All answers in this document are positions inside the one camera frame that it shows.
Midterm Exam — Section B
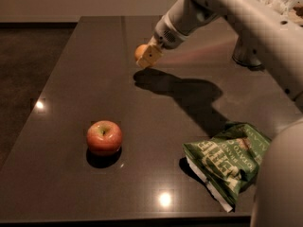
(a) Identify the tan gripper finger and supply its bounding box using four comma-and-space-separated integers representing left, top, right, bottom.
136, 44, 163, 68

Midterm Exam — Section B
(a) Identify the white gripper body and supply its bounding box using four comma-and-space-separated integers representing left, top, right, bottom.
150, 14, 188, 50

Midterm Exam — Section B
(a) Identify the orange fruit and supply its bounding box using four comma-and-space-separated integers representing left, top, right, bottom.
134, 44, 147, 61

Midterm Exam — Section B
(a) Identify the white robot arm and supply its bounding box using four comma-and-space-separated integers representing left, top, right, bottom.
136, 0, 303, 227

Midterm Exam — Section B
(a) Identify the metal bin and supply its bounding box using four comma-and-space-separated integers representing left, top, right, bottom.
232, 37, 261, 68

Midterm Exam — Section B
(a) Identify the red apple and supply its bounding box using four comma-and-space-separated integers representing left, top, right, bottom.
86, 120, 122, 157

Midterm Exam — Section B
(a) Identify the green chip bag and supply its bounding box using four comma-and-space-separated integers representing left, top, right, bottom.
183, 122, 271, 213

